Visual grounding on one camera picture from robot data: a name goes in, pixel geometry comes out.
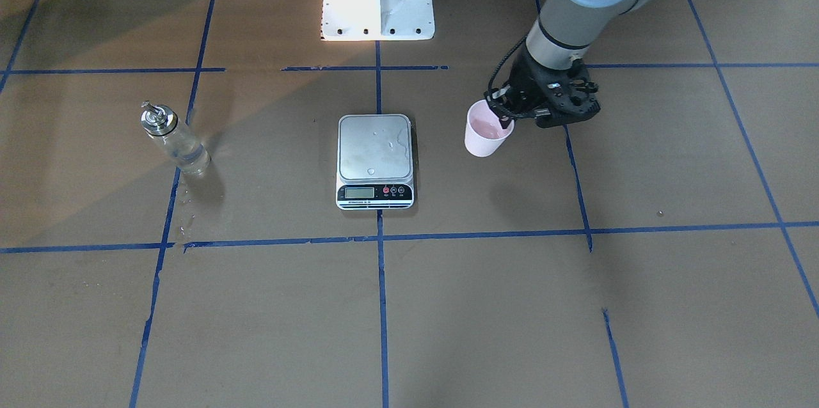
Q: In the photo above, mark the clear glass sauce bottle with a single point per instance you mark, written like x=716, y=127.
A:
x=164, y=127

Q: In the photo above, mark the pink plastic cup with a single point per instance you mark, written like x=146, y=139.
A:
x=484, y=132

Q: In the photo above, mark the silver digital kitchen scale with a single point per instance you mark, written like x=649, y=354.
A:
x=374, y=162

